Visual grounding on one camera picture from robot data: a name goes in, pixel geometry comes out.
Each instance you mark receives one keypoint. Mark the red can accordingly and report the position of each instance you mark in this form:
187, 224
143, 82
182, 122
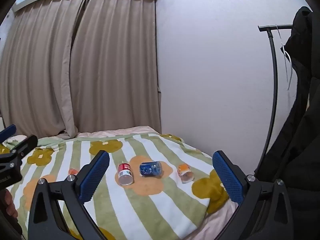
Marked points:
125, 173

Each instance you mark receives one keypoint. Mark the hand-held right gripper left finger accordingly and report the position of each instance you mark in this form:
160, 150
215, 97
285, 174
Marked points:
94, 178

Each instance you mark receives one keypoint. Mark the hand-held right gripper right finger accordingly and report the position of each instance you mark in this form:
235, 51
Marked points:
228, 178

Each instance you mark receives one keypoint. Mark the black jacket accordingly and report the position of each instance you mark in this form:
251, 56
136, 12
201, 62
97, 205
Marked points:
300, 135

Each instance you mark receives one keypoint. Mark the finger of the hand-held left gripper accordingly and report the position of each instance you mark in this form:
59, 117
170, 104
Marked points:
26, 143
7, 131

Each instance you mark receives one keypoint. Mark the blue can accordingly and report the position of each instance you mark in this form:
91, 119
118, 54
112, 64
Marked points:
150, 169

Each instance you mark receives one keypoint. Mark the person's left hand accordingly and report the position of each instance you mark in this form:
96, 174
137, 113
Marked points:
9, 205

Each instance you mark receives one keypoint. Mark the pink bed sheet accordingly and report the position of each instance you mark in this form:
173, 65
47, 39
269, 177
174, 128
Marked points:
218, 221

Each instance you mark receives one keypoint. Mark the beige curtain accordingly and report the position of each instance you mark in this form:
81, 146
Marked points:
37, 75
115, 67

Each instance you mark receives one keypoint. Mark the black clothes rack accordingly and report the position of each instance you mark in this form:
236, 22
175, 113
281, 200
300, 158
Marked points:
275, 80

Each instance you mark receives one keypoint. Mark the orange can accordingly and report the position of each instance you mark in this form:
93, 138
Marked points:
185, 173

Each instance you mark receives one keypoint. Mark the striped floral blanket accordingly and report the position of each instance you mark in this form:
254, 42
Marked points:
140, 205

